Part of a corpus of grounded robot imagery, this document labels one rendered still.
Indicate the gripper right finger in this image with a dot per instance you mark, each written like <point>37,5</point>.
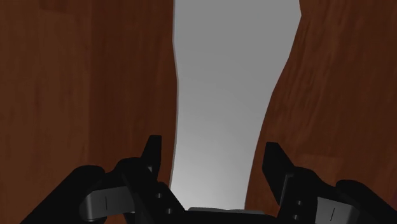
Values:
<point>305,189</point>

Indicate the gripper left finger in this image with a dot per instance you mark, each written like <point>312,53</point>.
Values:
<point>133,176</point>

